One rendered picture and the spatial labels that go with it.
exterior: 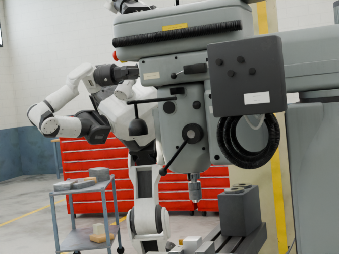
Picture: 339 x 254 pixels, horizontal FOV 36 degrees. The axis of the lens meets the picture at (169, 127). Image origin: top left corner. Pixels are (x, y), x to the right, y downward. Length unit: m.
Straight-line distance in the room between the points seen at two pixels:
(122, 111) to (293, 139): 0.94
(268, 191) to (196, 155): 1.89
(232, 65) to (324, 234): 0.59
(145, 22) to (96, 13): 10.53
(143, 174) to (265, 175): 1.21
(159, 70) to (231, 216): 0.84
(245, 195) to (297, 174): 0.72
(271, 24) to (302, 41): 1.89
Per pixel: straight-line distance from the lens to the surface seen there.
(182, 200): 6.94
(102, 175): 5.19
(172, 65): 1.80
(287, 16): 10.98
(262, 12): 3.61
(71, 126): 2.27
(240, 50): 1.48
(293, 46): 1.72
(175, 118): 1.83
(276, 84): 1.46
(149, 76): 1.83
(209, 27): 1.72
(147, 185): 2.65
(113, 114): 2.37
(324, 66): 1.70
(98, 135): 2.36
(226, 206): 2.37
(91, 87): 2.23
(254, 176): 3.66
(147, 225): 2.58
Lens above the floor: 1.59
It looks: 3 degrees down
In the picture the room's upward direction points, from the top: 6 degrees counter-clockwise
